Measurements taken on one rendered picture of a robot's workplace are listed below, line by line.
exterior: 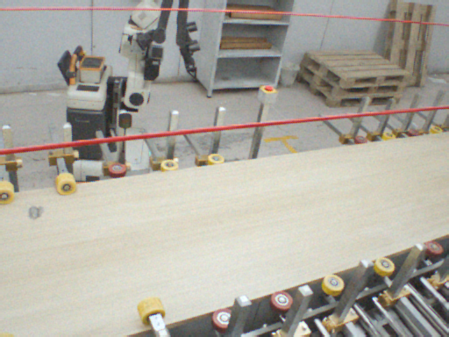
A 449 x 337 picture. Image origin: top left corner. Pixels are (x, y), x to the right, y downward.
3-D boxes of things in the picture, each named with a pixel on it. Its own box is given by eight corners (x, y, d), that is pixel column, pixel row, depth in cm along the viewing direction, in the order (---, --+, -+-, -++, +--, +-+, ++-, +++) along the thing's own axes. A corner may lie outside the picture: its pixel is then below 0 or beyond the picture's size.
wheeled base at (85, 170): (55, 190, 306) (53, 161, 292) (72, 143, 358) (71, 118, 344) (146, 197, 317) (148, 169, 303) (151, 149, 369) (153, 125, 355)
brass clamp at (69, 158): (47, 159, 191) (46, 150, 188) (76, 155, 197) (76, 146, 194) (49, 167, 186) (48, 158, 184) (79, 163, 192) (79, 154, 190)
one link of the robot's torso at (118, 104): (110, 116, 303) (111, 85, 289) (115, 98, 326) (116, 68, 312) (147, 119, 307) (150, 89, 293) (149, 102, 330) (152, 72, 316)
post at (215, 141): (203, 181, 241) (217, 105, 214) (209, 180, 242) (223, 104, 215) (206, 185, 238) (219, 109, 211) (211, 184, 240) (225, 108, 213)
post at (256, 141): (244, 168, 250) (260, 99, 225) (251, 168, 252) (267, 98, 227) (247, 173, 246) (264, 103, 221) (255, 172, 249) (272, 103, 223)
